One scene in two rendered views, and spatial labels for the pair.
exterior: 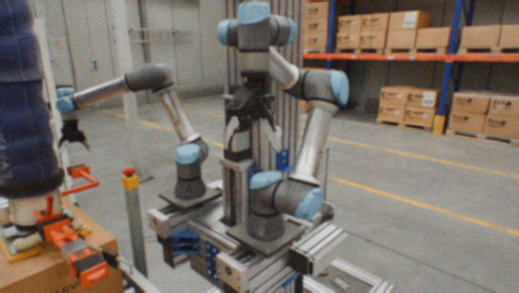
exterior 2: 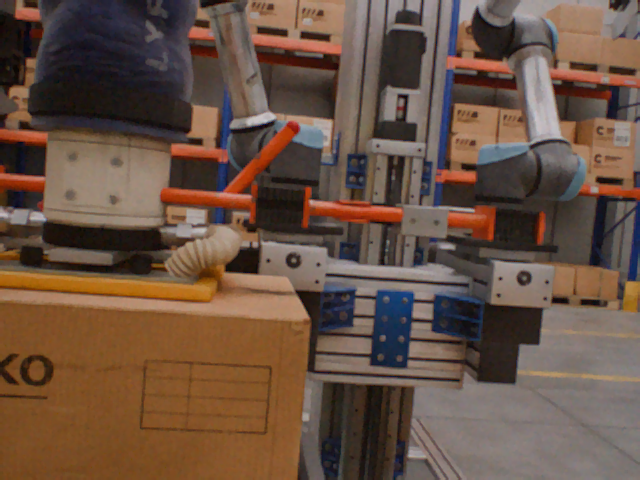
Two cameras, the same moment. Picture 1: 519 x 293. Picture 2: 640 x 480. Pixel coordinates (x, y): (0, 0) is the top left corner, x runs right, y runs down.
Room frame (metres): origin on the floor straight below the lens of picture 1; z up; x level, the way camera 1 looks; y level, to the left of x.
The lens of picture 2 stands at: (0.37, 1.45, 1.09)
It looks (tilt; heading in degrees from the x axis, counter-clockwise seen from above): 3 degrees down; 311
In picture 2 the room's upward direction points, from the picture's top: 5 degrees clockwise
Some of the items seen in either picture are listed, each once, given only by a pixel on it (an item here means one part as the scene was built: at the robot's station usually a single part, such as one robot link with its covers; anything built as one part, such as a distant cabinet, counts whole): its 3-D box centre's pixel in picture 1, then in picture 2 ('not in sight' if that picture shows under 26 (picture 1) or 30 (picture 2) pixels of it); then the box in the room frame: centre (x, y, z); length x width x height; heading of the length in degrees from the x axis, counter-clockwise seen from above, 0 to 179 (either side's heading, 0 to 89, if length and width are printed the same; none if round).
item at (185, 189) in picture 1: (189, 183); (293, 199); (1.44, 0.34, 1.09); 0.15 x 0.15 x 0.10
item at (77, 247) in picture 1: (75, 251); (419, 221); (0.91, 0.60, 1.07); 0.07 x 0.07 x 0.04; 47
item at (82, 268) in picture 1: (89, 269); (507, 224); (0.82, 0.51, 1.08); 0.08 x 0.07 x 0.05; 47
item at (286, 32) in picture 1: (271, 31); not in sight; (0.90, -0.03, 1.76); 0.11 x 0.11 x 0.08; 55
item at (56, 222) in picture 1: (55, 226); (279, 205); (1.06, 0.76, 1.08); 0.10 x 0.08 x 0.06; 137
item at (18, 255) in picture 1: (14, 235); (86, 269); (1.16, 1.01, 0.97); 0.34 x 0.10 x 0.05; 47
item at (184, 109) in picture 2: (31, 179); (113, 111); (1.23, 0.94, 1.19); 0.23 x 0.23 x 0.04
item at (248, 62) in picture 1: (253, 62); not in sight; (0.81, 0.02, 1.68); 0.08 x 0.08 x 0.05
